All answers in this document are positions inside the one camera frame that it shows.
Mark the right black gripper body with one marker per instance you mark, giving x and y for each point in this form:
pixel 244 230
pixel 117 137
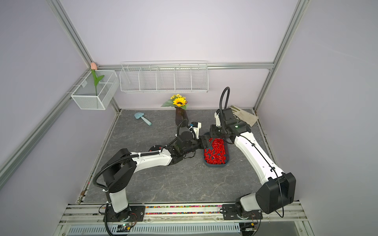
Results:
pixel 217 131

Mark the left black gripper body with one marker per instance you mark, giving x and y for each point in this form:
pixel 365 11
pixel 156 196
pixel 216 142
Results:
pixel 196 144

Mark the black dome screw fixture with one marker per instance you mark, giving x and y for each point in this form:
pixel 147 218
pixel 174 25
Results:
pixel 156 148

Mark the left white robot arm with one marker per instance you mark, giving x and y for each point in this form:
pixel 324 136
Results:
pixel 115 175

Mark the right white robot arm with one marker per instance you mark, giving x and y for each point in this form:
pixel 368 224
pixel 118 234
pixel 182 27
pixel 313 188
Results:
pixel 277 187

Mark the pile of red sleeves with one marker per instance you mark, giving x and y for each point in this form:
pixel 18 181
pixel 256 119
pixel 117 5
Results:
pixel 216 152

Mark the beige work glove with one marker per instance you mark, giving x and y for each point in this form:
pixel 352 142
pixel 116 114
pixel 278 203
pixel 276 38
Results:
pixel 245 116

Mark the dark ribbed vase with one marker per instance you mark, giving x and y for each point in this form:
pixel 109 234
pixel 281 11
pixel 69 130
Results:
pixel 181 117

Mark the teal plastic tray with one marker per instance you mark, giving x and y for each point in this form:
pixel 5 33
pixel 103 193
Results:
pixel 216 155

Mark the yellow sunflower bouquet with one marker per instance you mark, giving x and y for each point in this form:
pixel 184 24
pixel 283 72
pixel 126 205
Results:
pixel 176 101

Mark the artificial pink tulip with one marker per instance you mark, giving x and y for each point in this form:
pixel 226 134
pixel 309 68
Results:
pixel 96 78

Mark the teal handled small tool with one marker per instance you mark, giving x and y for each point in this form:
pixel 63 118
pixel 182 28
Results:
pixel 140 115

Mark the white wire wall shelf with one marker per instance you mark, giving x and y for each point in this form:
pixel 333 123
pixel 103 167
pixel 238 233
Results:
pixel 164 76

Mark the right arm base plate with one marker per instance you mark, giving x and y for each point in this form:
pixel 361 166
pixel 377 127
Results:
pixel 236 212

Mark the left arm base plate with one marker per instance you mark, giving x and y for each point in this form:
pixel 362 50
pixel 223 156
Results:
pixel 130 214

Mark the white mesh wall basket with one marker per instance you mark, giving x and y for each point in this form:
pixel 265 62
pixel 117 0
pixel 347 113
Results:
pixel 97 89

